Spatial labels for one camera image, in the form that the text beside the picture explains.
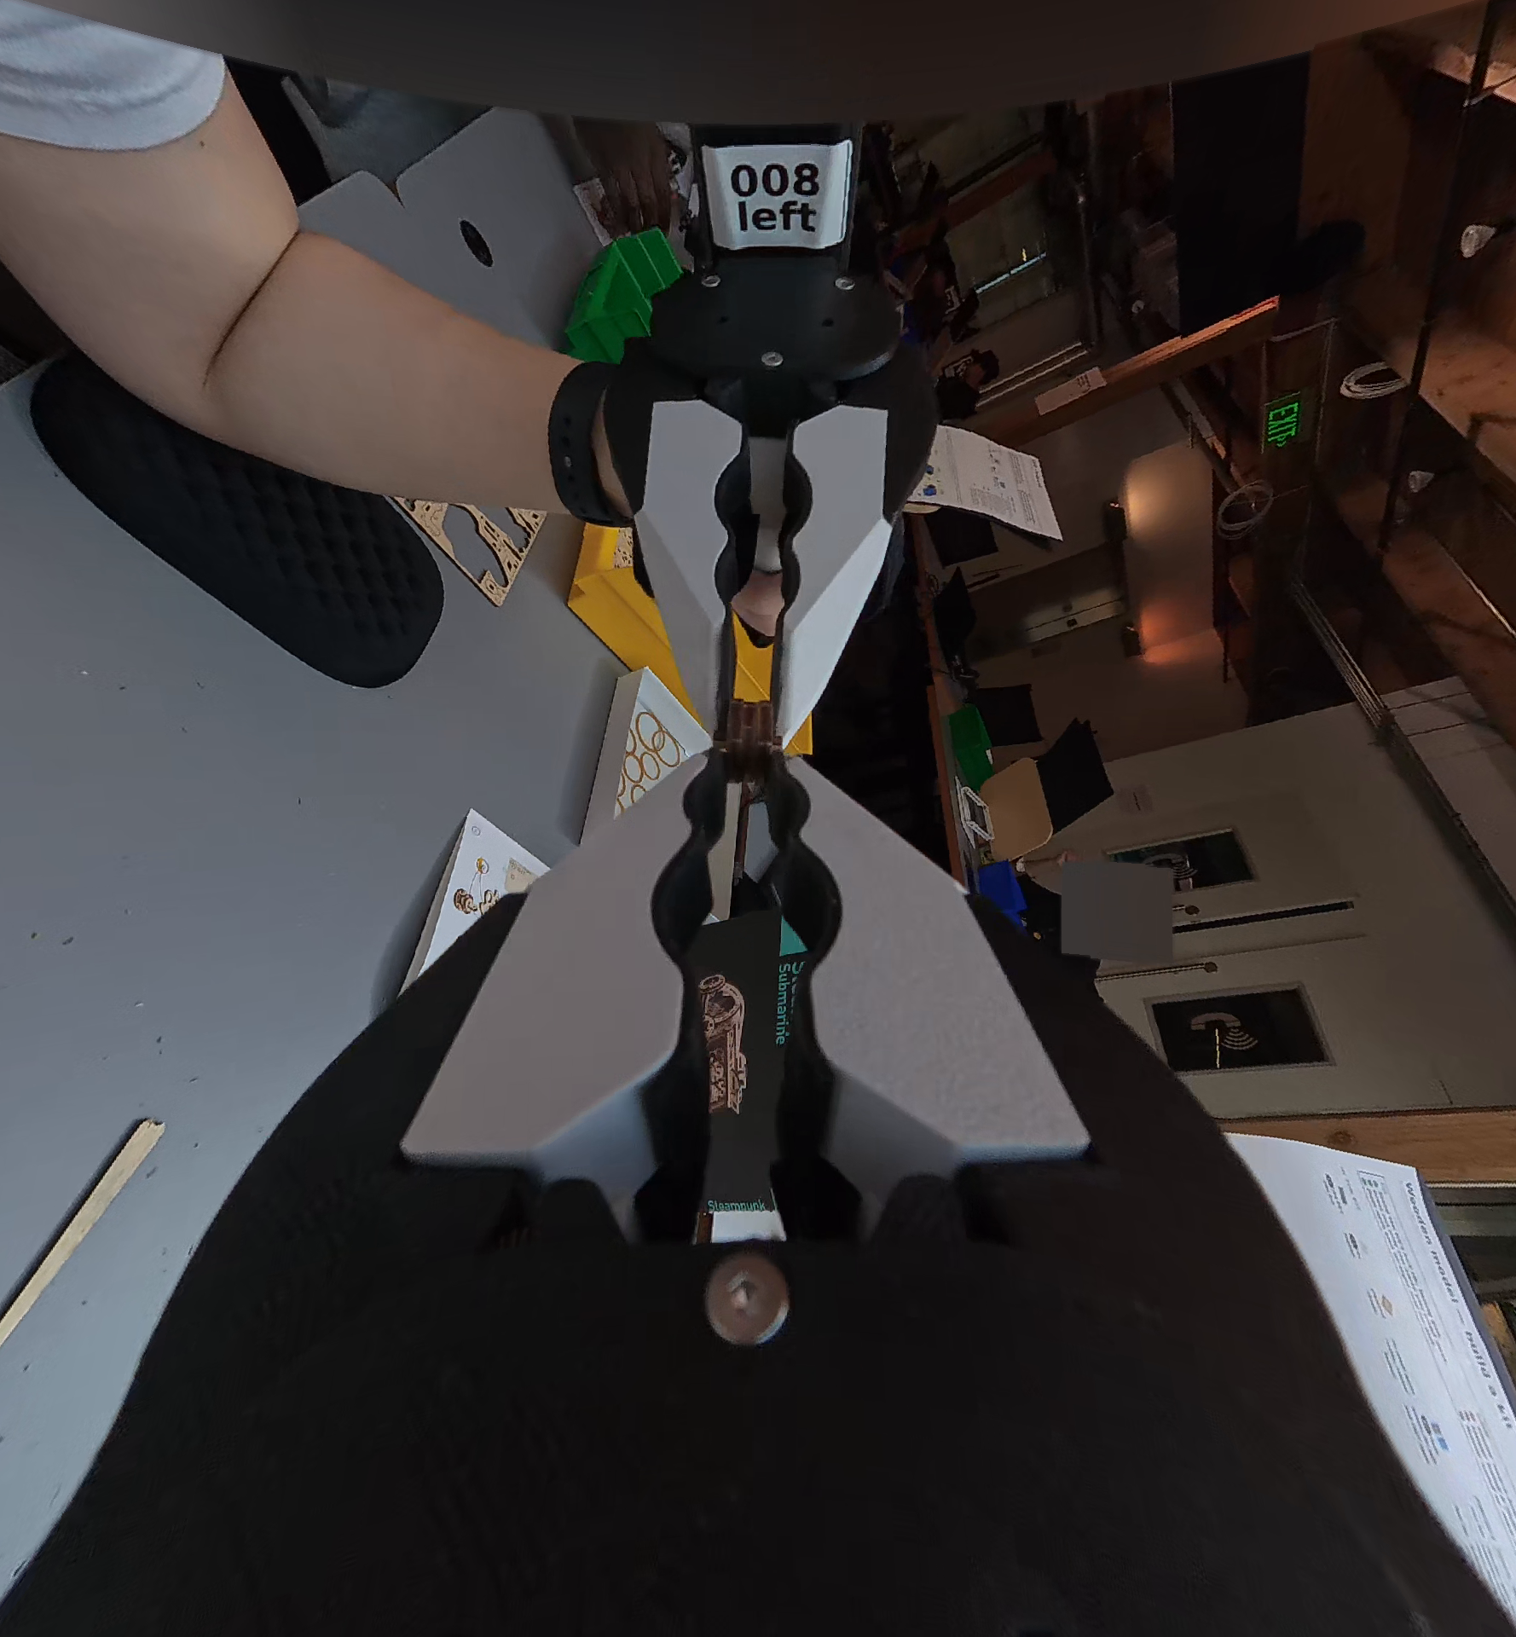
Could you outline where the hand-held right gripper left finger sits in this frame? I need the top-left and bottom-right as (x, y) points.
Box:
(401, 751), (726, 1238)

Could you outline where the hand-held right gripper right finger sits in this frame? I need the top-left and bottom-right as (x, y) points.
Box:
(771, 751), (1095, 1238)

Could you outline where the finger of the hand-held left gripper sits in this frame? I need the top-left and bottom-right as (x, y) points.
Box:
(767, 408), (895, 751)
(637, 401), (749, 747)

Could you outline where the dark wooden disc assembly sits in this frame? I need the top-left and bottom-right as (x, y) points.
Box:
(713, 701), (780, 783)

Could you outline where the black model kit box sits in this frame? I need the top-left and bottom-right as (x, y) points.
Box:
(682, 779), (813, 1243)

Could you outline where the plywood parts sheet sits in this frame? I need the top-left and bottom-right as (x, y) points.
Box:
(394, 496), (550, 605)

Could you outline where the person's left hand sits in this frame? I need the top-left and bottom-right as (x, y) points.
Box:
(731, 507), (796, 643)

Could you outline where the yellow storage bin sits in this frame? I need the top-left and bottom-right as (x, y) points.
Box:
(571, 521), (818, 760)

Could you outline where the black wristwatch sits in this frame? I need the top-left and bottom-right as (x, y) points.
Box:
(546, 362), (628, 526)

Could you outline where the white instruction sheet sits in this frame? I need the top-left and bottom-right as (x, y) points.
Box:
(905, 426), (1064, 542)

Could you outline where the illustrated instruction booklet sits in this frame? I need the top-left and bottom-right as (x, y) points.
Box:
(403, 807), (555, 987)

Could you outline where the tan wooden chair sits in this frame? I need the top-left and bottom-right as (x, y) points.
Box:
(981, 753), (1053, 861)

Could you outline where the group of wooden rings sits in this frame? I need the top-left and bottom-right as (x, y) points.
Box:
(619, 708), (709, 810)

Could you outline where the white cardboard tray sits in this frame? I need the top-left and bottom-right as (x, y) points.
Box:
(580, 665), (715, 846)

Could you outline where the grey panel with round hole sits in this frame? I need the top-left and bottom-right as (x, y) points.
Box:
(295, 108), (609, 348)

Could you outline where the black mesh wrist rest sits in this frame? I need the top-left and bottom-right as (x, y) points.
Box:
(32, 352), (447, 691)

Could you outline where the wooden beam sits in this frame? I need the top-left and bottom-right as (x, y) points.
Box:
(1220, 1102), (1516, 1188)

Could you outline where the thin wooden stick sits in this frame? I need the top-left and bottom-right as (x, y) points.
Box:
(0, 1119), (167, 1428)

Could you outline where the laminated instruction poster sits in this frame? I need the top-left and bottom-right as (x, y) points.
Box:
(1223, 1131), (1516, 1637)

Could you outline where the person's white shirt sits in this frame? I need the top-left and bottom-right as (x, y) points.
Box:
(0, 0), (231, 154)

